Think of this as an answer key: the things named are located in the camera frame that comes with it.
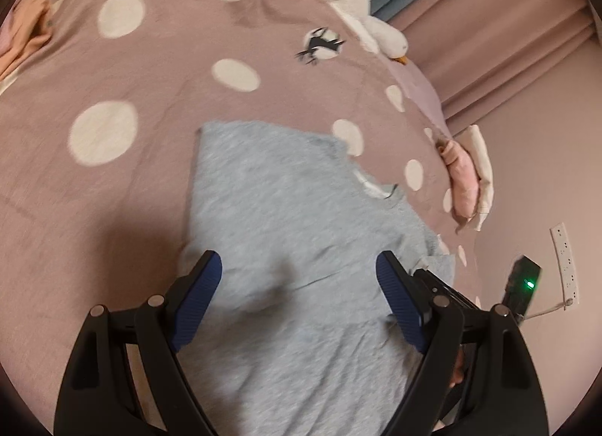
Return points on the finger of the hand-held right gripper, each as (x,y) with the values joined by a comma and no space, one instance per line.
(444,285)

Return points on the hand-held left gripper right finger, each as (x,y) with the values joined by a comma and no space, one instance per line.
(397,295)

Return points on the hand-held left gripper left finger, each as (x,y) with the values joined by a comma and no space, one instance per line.
(202,295)

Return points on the grey shirt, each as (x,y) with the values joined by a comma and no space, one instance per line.
(291,229)

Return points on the white power strip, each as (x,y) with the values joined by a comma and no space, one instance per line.
(564,262)

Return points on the folded pink cloth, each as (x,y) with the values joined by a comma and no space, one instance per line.
(463,177)

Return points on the pink polka dot bedsheet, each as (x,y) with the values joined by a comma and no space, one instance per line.
(164,182)

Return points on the folded cream cloth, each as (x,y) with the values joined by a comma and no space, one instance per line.
(484,172)

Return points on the pink curtain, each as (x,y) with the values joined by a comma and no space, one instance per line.
(508,31)

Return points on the orange cloth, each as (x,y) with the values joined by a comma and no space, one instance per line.
(28,26)

